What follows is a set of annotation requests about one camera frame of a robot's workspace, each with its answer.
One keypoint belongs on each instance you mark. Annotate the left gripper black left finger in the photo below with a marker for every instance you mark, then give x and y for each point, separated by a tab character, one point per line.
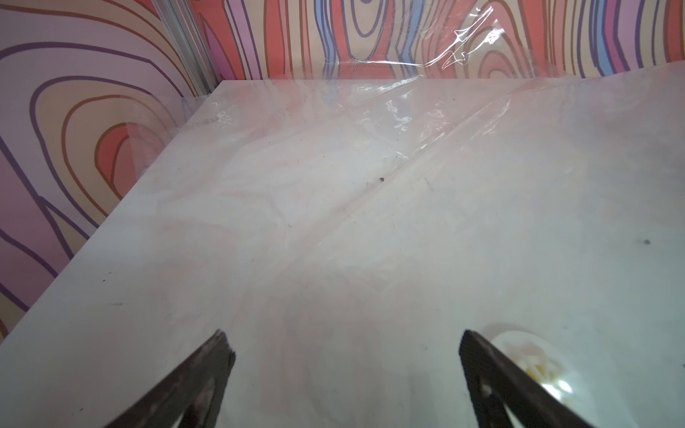
191	395

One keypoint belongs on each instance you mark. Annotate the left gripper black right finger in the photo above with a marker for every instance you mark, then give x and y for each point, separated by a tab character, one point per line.
498	388

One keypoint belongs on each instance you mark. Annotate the clear plastic vacuum bag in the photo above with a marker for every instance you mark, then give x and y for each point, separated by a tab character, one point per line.
345	257

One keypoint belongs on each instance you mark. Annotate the white round bag valve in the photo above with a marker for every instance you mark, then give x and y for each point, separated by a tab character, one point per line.
545	364

